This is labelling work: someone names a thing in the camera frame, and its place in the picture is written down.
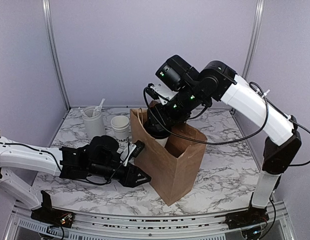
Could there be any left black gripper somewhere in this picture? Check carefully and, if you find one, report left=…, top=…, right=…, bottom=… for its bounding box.
left=90, top=161, right=152, bottom=189

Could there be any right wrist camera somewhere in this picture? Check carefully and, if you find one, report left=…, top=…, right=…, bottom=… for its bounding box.
left=146, top=83, right=177, bottom=105

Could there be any left aluminium frame post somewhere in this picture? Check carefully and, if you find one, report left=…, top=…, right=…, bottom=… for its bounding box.
left=42, top=0, right=70, bottom=111

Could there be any brown cardboard box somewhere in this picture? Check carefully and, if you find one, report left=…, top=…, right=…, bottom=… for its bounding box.
left=130, top=108, right=207, bottom=206

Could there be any black cup lid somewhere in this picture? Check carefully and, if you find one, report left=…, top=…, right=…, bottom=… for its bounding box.
left=146, top=128, right=170, bottom=139

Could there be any aluminium frame post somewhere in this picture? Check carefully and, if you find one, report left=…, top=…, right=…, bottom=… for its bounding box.
left=242, top=0, right=265, bottom=79
left=42, top=0, right=70, bottom=111

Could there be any white ribbed utensil container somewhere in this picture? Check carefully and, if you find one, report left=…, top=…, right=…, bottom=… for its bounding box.
left=81, top=106, right=106, bottom=140

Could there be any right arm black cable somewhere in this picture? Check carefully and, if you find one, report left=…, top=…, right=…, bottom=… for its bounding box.
left=143, top=82, right=310, bottom=167

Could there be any single white paper cup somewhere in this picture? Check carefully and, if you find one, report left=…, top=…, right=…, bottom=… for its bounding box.
left=155, top=136, right=169, bottom=147

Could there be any white plastic utensil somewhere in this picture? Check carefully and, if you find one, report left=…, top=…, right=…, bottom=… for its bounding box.
left=96, top=98, right=106, bottom=112

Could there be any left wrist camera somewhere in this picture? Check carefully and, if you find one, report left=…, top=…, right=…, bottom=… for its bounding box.
left=120, top=140, right=145, bottom=167

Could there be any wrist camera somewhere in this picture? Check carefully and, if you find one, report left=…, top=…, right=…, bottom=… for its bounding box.
left=146, top=83, right=177, bottom=105
left=120, top=140, right=145, bottom=167

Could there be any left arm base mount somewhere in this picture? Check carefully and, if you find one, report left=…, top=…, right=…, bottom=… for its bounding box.
left=31, top=190, right=74, bottom=228

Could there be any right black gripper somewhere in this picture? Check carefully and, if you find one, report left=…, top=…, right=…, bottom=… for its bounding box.
left=147, top=82, right=205, bottom=132

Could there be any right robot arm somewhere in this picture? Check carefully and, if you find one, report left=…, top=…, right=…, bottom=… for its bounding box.
left=143, top=55, right=301, bottom=224

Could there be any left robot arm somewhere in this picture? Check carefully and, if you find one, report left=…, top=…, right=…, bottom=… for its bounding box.
left=0, top=135, right=151, bottom=223

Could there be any right aluminium frame post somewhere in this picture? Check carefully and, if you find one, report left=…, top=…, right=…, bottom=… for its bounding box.
left=242, top=0, right=265, bottom=79

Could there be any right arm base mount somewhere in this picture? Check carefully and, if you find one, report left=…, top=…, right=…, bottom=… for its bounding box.
left=225, top=205, right=269, bottom=230

